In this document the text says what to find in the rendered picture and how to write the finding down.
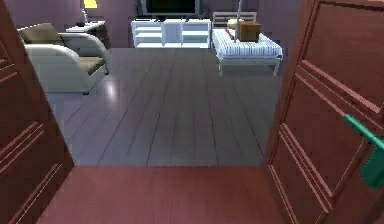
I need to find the reddish brown room door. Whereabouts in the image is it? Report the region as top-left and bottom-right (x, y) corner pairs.
(264, 0), (384, 224)

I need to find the white slatted chair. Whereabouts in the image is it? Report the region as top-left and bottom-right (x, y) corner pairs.
(211, 11), (258, 29)

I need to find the brown cardboard box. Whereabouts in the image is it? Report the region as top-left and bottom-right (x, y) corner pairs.
(237, 20), (262, 43)

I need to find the white television shelf unit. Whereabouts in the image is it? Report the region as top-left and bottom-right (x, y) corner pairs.
(130, 18), (213, 49)

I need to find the black television set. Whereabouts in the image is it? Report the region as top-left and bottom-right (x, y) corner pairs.
(140, 0), (201, 18)

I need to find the yellow shade table lamp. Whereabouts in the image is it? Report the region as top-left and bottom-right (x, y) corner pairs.
(79, 0), (100, 25)

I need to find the dark side table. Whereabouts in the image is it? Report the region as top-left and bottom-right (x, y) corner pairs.
(65, 20), (112, 50)

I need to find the white armchair with tan cushions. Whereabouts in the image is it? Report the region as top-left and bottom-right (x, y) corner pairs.
(17, 22), (111, 96)

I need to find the white slatted coffee table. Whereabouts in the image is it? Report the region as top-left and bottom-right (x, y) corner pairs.
(211, 27), (284, 78)

